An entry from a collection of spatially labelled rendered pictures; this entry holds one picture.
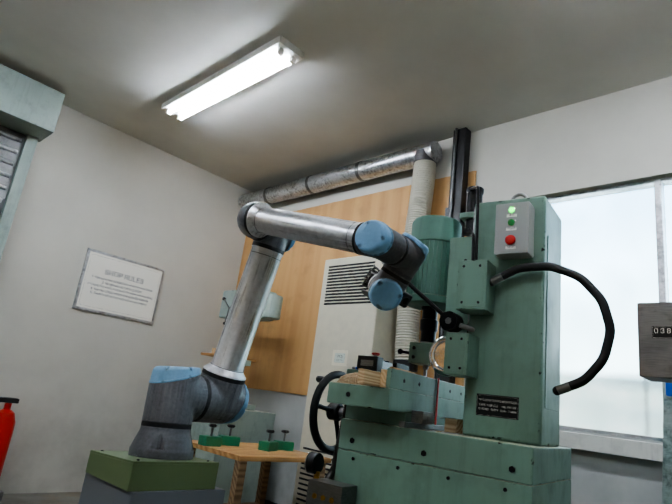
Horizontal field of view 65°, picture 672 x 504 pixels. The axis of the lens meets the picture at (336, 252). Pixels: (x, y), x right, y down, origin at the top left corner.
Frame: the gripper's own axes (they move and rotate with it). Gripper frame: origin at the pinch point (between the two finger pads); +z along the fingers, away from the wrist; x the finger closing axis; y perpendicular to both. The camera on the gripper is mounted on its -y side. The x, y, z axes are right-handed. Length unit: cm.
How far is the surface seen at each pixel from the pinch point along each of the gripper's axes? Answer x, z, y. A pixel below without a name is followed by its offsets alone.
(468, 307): -9.4, -26.7, -21.2
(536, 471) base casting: 15, -52, -51
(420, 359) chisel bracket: 14.2, -8.1, -23.2
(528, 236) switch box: -36, -26, -24
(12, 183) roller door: 96, 171, 226
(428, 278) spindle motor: -9.5, -3.9, -11.1
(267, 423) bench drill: 147, 189, -10
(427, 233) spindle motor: -22.0, 1.8, -3.2
